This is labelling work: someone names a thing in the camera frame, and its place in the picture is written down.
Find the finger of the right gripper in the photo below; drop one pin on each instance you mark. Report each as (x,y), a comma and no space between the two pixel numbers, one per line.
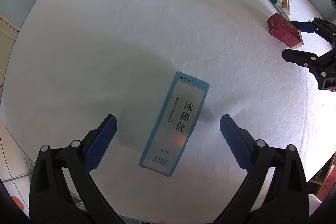
(316,64)
(309,25)

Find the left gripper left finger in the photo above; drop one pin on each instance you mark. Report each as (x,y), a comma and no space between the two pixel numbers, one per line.
(62,189)

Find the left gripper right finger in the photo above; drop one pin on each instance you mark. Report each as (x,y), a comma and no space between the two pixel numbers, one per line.
(274,189)

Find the clear plastic tube bottle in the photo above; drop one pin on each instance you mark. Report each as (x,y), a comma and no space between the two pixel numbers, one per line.
(286,6)

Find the light blue medicine box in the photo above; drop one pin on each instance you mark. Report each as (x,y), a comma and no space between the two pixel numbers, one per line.
(176,121)

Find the dark red box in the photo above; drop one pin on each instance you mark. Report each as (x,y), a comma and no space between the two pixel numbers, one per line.
(283,30)

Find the green white pen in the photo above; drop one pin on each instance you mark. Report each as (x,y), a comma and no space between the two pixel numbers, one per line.
(280,10)

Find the white blue-trimmed table cloth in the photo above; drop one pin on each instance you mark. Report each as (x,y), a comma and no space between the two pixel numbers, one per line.
(76,61)

